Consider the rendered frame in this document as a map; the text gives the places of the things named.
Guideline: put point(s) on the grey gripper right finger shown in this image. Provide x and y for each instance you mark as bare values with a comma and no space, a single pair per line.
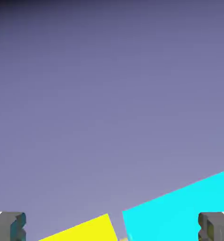
215,227

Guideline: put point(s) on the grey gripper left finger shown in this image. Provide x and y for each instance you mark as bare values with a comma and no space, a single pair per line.
4,227

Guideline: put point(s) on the large cyan box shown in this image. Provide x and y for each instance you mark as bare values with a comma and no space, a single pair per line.
172,214

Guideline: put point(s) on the large yellow box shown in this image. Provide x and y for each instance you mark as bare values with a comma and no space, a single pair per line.
89,230

